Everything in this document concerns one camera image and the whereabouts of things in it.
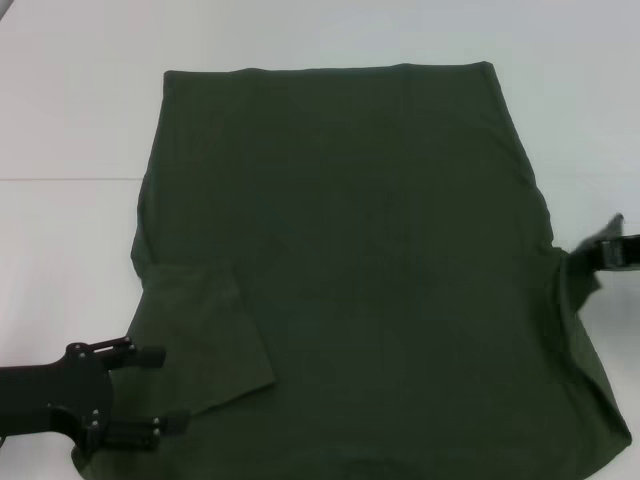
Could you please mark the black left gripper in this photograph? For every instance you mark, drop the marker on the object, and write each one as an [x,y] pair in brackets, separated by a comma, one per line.
[50,395]

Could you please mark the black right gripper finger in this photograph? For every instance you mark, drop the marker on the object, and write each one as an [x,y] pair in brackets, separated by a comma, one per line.
[620,255]

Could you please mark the dark green t-shirt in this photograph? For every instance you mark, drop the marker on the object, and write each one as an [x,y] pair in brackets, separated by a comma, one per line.
[350,225]

